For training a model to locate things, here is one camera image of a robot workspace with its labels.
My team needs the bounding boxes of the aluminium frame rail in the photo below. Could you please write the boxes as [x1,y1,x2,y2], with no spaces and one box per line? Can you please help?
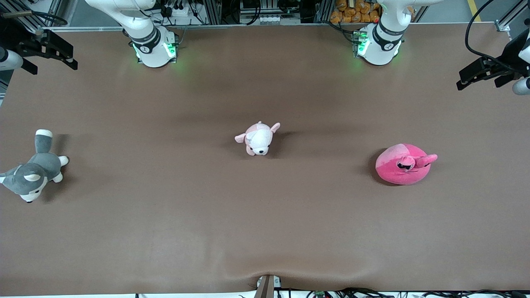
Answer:
[495,0,530,32]

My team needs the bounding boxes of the white power strip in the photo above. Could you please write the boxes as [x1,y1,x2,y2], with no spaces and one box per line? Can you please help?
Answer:
[164,3,195,18]

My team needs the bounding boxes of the round hot pink plush toy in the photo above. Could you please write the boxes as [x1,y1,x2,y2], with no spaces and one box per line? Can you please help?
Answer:
[375,143,438,185]

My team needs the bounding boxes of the orange packaged items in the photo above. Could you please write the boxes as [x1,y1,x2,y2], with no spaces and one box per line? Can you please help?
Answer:
[330,0,381,24]

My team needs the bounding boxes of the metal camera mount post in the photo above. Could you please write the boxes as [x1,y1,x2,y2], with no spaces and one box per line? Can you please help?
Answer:
[253,274,282,298]

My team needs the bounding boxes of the grey white husky plush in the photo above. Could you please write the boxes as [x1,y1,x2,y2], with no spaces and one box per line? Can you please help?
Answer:
[0,129,69,203]

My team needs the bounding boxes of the pale pink white plush dog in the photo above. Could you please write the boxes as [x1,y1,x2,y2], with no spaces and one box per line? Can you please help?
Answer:
[234,121,281,156]

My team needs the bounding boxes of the aluminium frame post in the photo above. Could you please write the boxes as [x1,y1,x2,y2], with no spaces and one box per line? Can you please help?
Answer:
[314,0,334,23]
[204,0,222,24]

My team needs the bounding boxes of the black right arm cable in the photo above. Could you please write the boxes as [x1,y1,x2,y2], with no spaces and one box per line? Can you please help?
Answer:
[0,10,67,26]

